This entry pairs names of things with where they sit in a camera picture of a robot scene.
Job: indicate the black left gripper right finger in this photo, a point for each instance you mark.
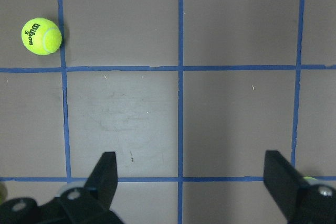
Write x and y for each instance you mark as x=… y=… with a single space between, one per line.
x=283 y=182

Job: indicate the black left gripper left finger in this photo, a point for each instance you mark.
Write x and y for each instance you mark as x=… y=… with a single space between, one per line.
x=102 y=182

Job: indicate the tennis ball front centre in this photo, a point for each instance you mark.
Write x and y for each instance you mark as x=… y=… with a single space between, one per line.
x=311 y=180

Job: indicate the tennis ball near left gripper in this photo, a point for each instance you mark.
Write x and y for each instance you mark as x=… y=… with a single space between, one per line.
x=41 y=36

